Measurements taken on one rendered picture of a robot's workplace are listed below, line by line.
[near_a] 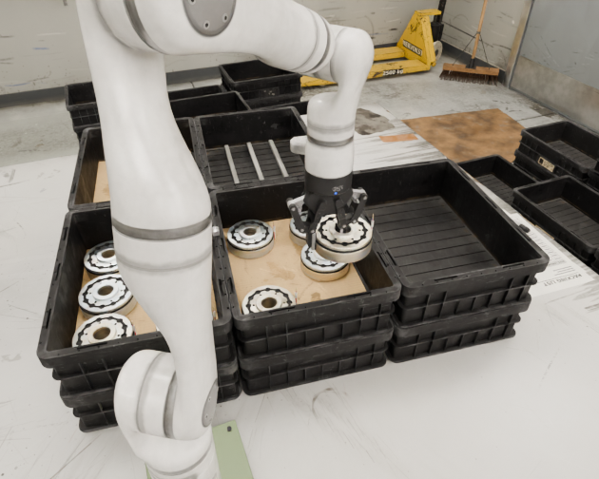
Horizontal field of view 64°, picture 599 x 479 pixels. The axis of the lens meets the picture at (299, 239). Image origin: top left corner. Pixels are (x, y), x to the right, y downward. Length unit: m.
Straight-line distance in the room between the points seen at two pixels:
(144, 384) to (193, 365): 0.07
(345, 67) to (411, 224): 0.61
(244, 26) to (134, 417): 0.41
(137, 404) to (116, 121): 0.30
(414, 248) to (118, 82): 0.81
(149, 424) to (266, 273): 0.51
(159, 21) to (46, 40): 3.86
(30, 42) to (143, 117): 3.81
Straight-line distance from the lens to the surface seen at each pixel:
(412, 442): 0.95
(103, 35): 0.43
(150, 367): 0.57
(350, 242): 0.81
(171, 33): 0.37
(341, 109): 0.67
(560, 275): 1.36
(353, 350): 0.95
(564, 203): 2.28
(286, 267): 1.02
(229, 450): 0.88
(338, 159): 0.70
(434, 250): 1.10
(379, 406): 0.97
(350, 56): 0.64
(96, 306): 0.98
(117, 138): 0.43
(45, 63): 4.27
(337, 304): 0.81
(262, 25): 0.45
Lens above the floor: 1.52
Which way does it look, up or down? 39 degrees down
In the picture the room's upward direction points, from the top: straight up
